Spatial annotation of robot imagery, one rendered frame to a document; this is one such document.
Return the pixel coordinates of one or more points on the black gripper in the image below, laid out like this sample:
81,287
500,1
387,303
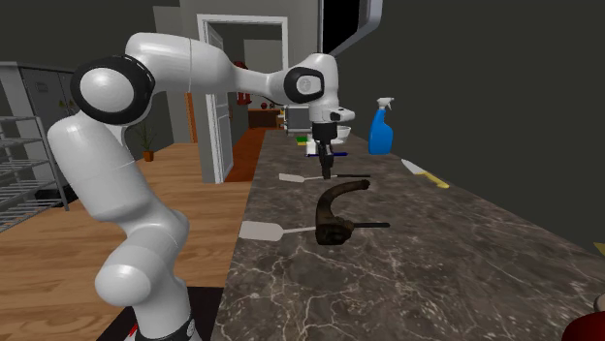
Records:
324,132

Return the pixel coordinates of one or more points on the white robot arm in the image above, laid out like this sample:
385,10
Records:
113,170

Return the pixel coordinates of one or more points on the small white box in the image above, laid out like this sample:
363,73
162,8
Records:
311,146

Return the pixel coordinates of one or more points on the white bowl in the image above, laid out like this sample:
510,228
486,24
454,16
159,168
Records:
344,132

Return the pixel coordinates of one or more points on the green and yellow sponge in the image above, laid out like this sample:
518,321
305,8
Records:
301,140

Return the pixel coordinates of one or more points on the blue pen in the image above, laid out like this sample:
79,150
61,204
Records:
340,154

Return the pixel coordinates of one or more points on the silver toaster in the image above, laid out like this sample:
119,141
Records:
298,118

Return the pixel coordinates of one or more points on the blue spray bottle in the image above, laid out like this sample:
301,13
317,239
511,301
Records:
380,134

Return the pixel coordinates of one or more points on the brown wooden sideboard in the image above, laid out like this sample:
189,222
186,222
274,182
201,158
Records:
262,118

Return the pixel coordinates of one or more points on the brown curved faucet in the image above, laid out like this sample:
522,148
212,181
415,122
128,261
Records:
326,207

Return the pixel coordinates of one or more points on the potted plant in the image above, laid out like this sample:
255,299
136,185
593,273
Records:
147,141

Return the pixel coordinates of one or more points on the grey cabinet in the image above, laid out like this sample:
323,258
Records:
42,94

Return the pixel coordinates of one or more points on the yellow flat object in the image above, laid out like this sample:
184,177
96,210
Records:
600,248

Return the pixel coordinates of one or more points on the dark red round object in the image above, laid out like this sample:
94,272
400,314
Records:
586,328

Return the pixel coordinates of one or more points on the white door with frame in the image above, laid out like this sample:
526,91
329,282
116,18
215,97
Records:
219,137

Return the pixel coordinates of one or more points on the dark window with white frame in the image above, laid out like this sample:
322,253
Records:
340,23

